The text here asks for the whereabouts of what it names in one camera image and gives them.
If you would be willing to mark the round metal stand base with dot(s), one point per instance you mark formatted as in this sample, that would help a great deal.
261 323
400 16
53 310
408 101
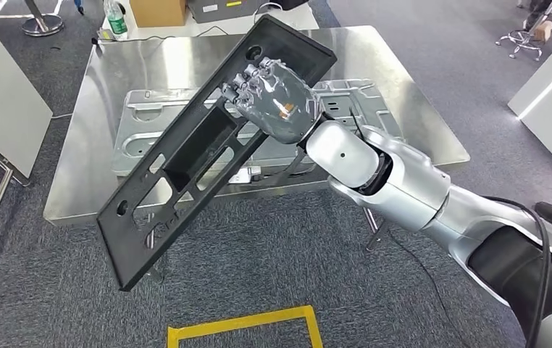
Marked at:
43 26

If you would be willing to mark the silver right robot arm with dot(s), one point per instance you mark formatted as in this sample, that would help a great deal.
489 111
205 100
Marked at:
401 182

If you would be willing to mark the stamped sheet metal plate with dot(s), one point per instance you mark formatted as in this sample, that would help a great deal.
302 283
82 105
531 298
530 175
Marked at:
132 139

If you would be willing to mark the chrome stool base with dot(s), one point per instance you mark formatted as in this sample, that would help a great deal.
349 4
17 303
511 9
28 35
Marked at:
520 38

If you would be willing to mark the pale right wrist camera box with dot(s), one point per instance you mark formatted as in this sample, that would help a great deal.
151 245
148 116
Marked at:
245 174

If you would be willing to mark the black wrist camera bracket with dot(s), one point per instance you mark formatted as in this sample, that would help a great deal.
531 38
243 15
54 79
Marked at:
285 170

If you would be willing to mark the white table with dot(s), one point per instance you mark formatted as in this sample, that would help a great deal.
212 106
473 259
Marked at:
300 19

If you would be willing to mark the white cabinet panel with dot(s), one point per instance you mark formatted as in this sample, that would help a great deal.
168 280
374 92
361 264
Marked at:
2 96

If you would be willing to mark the black plastic panel part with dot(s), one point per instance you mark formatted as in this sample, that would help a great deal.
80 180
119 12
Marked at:
127 259

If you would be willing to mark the brown cardboard box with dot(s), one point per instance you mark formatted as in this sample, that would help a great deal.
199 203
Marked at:
158 12

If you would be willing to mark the clear water bottle green label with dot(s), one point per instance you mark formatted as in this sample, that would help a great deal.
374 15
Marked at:
116 21

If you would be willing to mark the stainless steel workbench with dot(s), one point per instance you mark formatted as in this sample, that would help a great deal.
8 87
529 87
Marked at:
401 62

